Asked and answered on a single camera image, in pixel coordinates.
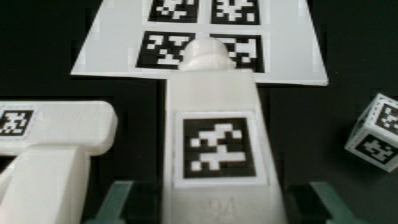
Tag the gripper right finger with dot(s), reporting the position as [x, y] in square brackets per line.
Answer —
[340, 214]

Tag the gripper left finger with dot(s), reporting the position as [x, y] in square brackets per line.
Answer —
[113, 205]

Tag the white chair leg block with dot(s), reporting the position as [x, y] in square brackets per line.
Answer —
[221, 185]

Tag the white tagged cube left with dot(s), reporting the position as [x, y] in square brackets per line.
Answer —
[374, 137]

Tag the white marker sheet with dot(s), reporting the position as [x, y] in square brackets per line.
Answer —
[145, 28]

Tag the white chair back frame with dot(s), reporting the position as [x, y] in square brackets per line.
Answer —
[56, 133]

